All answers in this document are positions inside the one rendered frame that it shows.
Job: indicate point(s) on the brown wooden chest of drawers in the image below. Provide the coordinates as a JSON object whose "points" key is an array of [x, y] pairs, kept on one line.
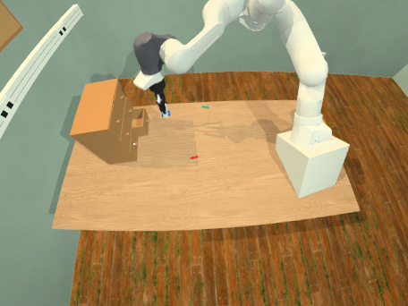
{"points": [[91, 123]]}

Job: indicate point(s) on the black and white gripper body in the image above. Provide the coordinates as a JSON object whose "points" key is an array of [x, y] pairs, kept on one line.
{"points": [[158, 87]]}

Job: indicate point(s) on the brown wooden drawer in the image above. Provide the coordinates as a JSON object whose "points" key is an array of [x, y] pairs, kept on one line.
{"points": [[127, 114], [115, 122], [125, 134], [133, 146], [119, 97], [140, 125]]}

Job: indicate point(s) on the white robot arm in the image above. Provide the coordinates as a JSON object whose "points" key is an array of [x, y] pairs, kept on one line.
{"points": [[308, 131]]}

